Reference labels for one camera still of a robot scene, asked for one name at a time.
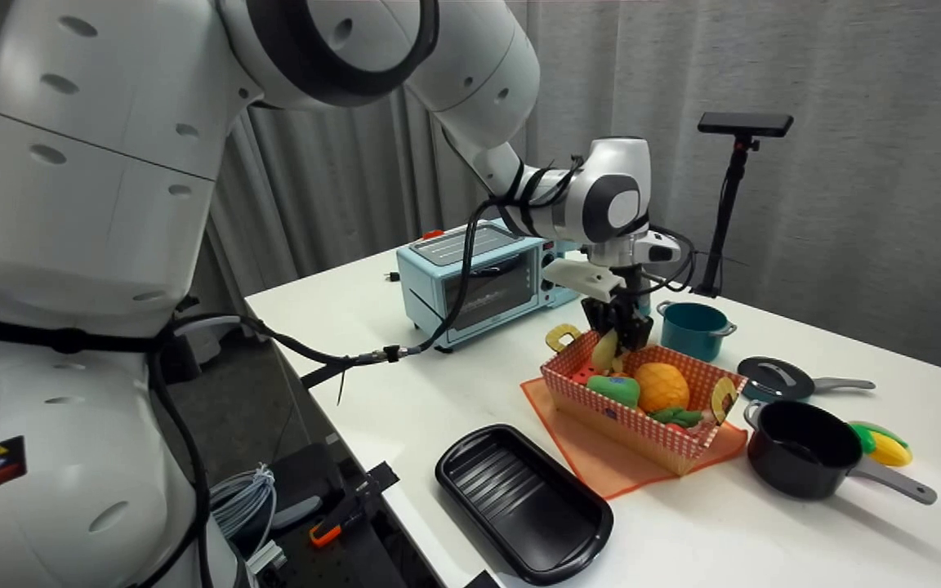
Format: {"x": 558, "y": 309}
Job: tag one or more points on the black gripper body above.
{"x": 634, "y": 286}

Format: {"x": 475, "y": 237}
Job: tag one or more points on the yellow banana plushie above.
{"x": 604, "y": 353}

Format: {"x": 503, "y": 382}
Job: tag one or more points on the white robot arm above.
{"x": 89, "y": 164}

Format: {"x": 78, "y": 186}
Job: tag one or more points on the orange fruit plushie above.
{"x": 660, "y": 386}

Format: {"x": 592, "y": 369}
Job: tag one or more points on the light green plushie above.
{"x": 614, "y": 391}

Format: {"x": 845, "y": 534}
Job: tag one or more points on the dark green plushie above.
{"x": 678, "y": 415}

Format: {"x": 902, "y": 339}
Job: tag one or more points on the orange checkered box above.
{"x": 643, "y": 436}

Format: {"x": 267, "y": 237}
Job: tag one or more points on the black ridged plate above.
{"x": 524, "y": 507}

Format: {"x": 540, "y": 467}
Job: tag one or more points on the yellow green corn plushie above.
{"x": 883, "y": 444}

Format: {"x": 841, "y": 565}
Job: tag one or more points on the teal toy pot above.
{"x": 695, "y": 332}

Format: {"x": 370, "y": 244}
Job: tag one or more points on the light blue toaster oven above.
{"x": 457, "y": 302}

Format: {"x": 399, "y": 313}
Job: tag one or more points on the small grey frying pan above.
{"x": 774, "y": 381}

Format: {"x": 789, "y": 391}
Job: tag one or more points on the black saucepan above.
{"x": 800, "y": 451}

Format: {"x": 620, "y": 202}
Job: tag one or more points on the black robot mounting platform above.
{"x": 263, "y": 427}

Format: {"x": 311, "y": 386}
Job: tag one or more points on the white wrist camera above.
{"x": 585, "y": 279}

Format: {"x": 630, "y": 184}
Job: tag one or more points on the black camera tripod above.
{"x": 731, "y": 206}

